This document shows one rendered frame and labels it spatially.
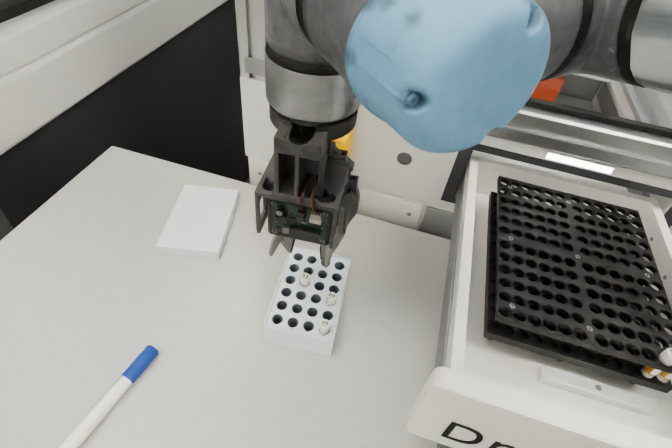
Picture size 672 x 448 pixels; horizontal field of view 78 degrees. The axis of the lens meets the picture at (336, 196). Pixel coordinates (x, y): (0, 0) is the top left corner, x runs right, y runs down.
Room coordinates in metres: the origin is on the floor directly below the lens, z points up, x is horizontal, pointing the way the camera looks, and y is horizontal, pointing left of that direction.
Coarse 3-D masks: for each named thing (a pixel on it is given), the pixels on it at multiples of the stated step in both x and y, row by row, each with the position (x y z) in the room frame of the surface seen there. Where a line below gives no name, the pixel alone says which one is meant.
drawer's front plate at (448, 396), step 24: (432, 384) 0.14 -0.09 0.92; (456, 384) 0.14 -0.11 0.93; (480, 384) 0.14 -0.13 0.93; (432, 408) 0.14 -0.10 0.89; (456, 408) 0.13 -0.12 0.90; (480, 408) 0.13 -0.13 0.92; (504, 408) 0.13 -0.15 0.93; (528, 408) 0.13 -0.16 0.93; (552, 408) 0.13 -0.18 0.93; (432, 432) 0.13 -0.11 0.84; (456, 432) 0.13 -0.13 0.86; (480, 432) 0.13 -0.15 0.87; (504, 432) 0.13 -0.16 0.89; (528, 432) 0.12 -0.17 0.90; (552, 432) 0.12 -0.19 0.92; (576, 432) 0.12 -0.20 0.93; (600, 432) 0.12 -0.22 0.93; (624, 432) 0.12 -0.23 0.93
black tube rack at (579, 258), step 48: (528, 192) 0.41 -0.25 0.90; (528, 240) 0.33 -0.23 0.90; (576, 240) 0.34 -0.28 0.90; (624, 240) 0.35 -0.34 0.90; (528, 288) 0.27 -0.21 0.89; (576, 288) 0.27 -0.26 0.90; (624, 288) 0.28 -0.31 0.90; (528, 336) 0.22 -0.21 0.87; (576, 336) 0.22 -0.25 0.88; (624, 336) 0.22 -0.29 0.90
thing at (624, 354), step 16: (496, 304) 0.24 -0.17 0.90; (496, 320) 0.22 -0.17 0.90; (512, 320) 0.22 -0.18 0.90; (528, 320) 0.23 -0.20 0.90; (544, 320) 0.23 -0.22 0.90; (560, 320) 0.23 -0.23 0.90; (560, 336) 0.21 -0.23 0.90; (592, 336) 0.22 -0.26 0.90; (608, 336) 0.22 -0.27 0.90; (608, 352) 0.20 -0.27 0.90; (624, 352) 0.20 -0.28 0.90; (640, 352) 0.21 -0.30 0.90; (656, 352) 0.21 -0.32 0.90; (656, 368) 0.19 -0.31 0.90
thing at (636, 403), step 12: (540, 372) 0.20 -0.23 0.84; (552, 372) 0.20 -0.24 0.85; (564, 372) 0.20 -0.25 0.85; (552, 384) 0.19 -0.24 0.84; (564, 384) 0.19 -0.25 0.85; (576, 384) 0.19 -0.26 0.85; (588, 384) 0.19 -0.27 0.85; (600, 384) 0.20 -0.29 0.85; (588, 396) 0.19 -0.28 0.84; (600, 396) 0.18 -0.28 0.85; (612, 396) 0.18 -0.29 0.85; (624, 396) 0.19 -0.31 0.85; (636, 396) 0.19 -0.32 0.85; (624, 408) 0.18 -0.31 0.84; (636, 408) 0.18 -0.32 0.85; (648, 408) 0.18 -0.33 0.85
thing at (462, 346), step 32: (480, 160) 0.48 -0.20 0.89; (480, 192) 0.47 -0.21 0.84; (576, 192) 0.45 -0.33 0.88; (608, 192) 0.44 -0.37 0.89; (640, 192) 0.48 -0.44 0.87; (480, 224) 0.41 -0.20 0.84; (480, 256) 0.35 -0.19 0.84; (448, 288) 0.28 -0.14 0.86; (480, 288) 0.30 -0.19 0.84; (448, 320) 0.23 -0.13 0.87; (480, 320) 0.26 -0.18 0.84; (448, 352) 0.19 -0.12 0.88; (480, 352) 0.22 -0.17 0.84; (512, 352) 0.22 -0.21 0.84; (512, 384) 0.19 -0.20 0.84; (544, 384) 0.19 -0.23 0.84; (608, 384) 0.20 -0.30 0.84; (608, 416) 0.17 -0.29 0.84; (640, 416) 0.17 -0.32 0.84
